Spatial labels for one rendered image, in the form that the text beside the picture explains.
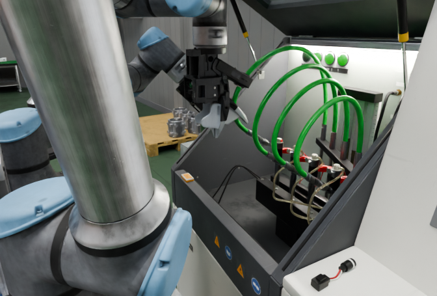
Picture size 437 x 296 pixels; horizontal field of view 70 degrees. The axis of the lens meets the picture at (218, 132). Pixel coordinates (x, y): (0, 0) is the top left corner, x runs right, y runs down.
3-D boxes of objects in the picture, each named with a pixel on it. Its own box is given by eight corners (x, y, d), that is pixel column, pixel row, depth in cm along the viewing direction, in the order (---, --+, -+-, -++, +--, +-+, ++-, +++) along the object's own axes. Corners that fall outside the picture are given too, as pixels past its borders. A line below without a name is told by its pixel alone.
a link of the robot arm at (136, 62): (103, 82, 81) (129, 53, 78) (121, 77, 92) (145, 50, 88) (125, 104, 82) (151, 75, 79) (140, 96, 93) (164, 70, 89)
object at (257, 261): (175, 206, 127) (173, 170, 122) (185, 203, 129) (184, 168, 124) (266, 328, 75) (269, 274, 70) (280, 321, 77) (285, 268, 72)
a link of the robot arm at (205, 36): (216, 26, 72) (235, 26, 65) (216, 47, 73) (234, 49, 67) (186, 26, 69) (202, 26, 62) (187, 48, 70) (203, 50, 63)
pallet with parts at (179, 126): (215, 143, 430) (215, 116, 418) (151, 158, 379) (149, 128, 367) (170, 121, 536) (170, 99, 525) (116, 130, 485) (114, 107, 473)
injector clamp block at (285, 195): (254, 216, 113) (255, 178, 109) (276, 209, 118) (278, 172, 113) (324, 278, 85) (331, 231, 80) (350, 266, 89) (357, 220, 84)
